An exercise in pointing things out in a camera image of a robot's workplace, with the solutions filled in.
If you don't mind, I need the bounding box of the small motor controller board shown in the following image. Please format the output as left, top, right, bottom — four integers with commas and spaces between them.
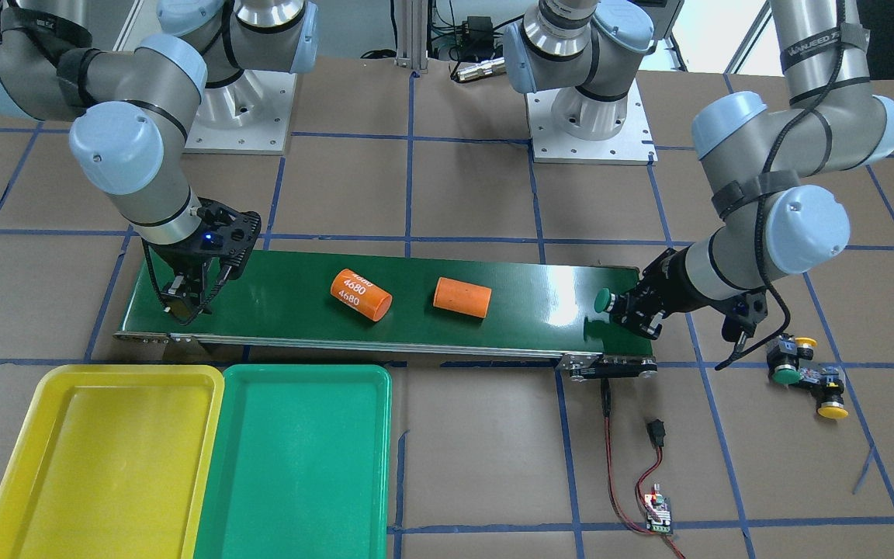
642, 484, 674, 536

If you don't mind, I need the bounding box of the orange cylinder with 4680 print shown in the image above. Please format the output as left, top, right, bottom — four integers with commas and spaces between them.
330, 269, 393, 322

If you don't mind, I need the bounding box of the yellow plastic tray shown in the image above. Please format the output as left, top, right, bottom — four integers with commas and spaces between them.
0, 364, 224, 558

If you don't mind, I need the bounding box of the aluminium frame post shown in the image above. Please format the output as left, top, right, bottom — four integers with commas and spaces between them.
393, 1, 431, 75

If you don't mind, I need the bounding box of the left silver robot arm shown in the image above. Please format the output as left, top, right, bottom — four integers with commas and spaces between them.
595, 1, 894, 342

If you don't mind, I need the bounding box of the green push button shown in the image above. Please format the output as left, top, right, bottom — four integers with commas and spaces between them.
766, 333, 801, 385
593, 289, 634, 318

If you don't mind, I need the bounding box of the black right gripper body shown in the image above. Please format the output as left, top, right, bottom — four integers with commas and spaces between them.
141, 199, 262, 304

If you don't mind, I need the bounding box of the black power adapter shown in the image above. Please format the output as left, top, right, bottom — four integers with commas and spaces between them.
459, 16, 494, 50

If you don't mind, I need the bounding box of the green plastic tray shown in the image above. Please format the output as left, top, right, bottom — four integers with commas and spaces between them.
194, 364, 393, 558

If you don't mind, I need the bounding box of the green conveyor belt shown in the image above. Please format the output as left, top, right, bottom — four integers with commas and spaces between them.
115, 251, 657, 379

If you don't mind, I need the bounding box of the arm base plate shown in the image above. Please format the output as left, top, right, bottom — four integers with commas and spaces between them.
525, 82, 659, 165
184, 70, 298, 155

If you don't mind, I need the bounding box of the plain orange cylinder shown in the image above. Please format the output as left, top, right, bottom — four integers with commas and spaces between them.
433, 276, 492, 319

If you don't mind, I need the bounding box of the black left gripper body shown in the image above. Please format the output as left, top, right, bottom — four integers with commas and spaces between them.
618, 250, 768, 342

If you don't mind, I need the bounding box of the yellow push button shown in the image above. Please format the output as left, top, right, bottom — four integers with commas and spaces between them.
797, 365, 849, 420
792, 336, 817, 361

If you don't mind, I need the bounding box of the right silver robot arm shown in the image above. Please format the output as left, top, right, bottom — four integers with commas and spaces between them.
0, 1, 318, 325

